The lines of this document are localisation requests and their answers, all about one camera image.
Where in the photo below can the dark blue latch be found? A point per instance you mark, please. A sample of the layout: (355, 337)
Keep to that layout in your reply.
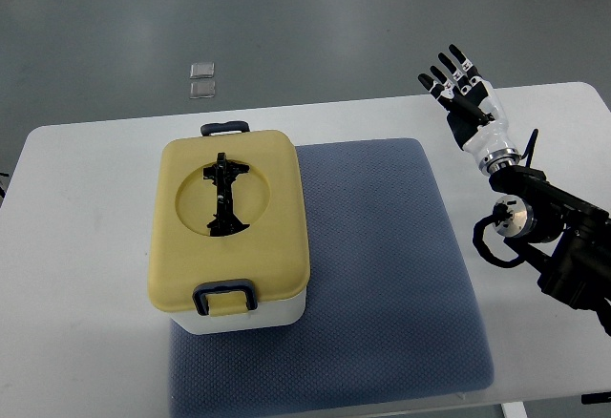
(234, 126)
(225, 298)

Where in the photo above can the blue grey cushion mat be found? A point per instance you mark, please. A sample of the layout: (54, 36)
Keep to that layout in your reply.
(390, 312)

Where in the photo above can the yellow storage box lid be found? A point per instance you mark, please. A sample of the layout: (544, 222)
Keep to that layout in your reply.
(272, 252)

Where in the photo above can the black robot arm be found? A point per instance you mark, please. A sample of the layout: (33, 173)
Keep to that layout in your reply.
(566, 239)

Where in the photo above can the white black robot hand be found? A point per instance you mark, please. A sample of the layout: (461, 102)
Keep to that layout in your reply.
(475, 114)

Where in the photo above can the dark blue rear latch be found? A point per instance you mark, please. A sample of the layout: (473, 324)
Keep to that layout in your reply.
(234, 126)

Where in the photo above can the dark blue front latch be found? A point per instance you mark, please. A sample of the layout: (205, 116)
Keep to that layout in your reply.
(225, 298)

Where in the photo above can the white storage box base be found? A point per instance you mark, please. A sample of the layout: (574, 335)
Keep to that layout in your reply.
(268, 314)

